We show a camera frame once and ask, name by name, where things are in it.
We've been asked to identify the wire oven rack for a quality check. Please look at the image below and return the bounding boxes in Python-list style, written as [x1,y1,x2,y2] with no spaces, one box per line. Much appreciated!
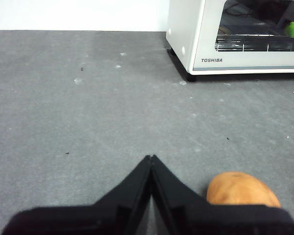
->
[215,33,294,53]

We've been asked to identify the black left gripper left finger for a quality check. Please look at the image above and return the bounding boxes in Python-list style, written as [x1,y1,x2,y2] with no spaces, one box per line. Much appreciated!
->
[1,155,152,235]

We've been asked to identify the brown potato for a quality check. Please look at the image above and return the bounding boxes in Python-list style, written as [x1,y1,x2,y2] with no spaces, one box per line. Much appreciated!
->
[206,171,282,209]

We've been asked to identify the white Toshiba toaster oven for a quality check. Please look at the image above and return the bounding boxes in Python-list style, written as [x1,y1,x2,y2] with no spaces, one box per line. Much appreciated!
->
[165,0,294,82]

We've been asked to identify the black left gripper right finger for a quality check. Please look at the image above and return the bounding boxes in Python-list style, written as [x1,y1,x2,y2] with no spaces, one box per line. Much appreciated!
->
[150,154,294,235]

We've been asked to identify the glass oven door beige handle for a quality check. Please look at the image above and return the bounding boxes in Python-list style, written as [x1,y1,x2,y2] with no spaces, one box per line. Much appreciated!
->
[193,0,294,72]

